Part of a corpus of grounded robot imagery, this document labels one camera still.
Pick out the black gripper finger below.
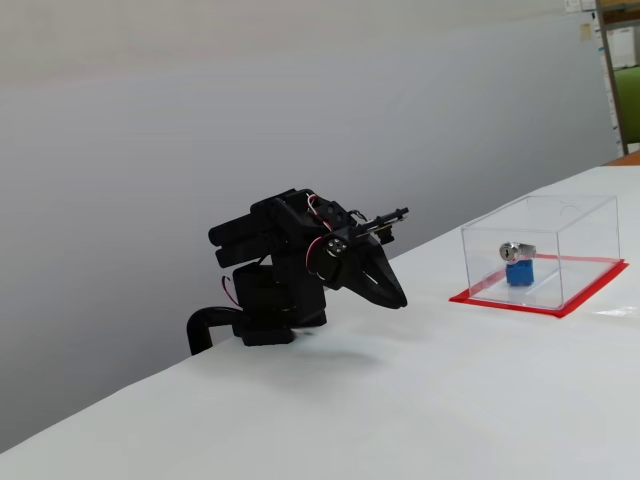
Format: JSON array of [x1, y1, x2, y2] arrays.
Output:
[[341, 276, 402, 309], [361, 239, 409, 308]]

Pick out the red white servo wire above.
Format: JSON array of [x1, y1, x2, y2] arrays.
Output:
[[221, 273, 241, 309]]

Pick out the green panel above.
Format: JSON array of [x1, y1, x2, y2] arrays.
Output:
[[613, 64, 640, 154]]

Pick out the black table clamp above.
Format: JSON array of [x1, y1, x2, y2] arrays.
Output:
[[186, 305, 246, 357]]

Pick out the white cardboard box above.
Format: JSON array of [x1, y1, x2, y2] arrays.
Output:
[[607, 24, 640, 71]]

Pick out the blue lego brick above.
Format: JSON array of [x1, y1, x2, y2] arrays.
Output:
[[503, 257, 535, 289]]

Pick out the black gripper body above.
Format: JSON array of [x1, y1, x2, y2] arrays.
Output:
[[311, 225, 387, 292]]

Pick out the grey metal shelf post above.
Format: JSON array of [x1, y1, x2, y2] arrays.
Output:
[[594, 0, 630, 157]]

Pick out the red tape frame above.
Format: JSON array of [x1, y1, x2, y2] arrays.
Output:
[[448, 253, 630, 320]]

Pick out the silver lock cylinder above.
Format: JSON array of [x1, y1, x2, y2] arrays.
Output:
[[498, 241, 538, 264]]

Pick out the transparent plastic box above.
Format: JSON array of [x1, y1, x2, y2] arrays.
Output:
[[460, 194, 621, 311]]

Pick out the black wrist camera board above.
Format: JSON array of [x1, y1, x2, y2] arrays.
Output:
[[355, 205, 411, 245]]

